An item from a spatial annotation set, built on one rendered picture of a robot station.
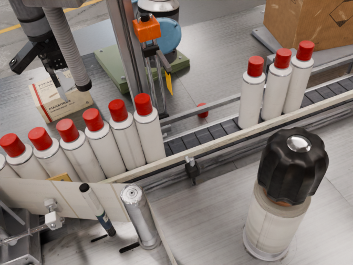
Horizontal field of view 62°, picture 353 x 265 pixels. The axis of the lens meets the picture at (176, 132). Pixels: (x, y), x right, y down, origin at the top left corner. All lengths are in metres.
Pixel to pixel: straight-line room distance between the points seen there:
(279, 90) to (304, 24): 0.38
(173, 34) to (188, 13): 0.59
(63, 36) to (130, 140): 0.24
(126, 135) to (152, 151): 0.09
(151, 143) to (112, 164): 0.10
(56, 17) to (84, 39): 0.80
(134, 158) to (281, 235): 0.35
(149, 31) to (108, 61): 0.55
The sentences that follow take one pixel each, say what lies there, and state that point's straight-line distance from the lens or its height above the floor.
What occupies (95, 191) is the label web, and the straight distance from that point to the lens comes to 0.54.
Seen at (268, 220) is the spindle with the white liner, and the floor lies 1.04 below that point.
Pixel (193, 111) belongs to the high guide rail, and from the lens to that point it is 0.73.
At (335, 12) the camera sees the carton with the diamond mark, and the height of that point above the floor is 0.99.
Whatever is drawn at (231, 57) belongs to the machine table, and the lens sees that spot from 1.13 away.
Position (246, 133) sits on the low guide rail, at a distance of 0.75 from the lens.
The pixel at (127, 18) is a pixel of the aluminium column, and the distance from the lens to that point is 0.64.
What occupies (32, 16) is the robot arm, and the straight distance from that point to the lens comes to 0.87.
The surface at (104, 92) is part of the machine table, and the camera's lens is 1.05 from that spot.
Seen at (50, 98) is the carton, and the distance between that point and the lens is 0.98.
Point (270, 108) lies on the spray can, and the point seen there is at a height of 0.93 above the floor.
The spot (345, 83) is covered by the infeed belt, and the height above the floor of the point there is 0.88.
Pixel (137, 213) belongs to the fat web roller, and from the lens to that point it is 0.50.
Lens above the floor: 1.47
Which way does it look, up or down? 48 degrees down
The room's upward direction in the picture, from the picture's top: 8 degrees counter-clockwise
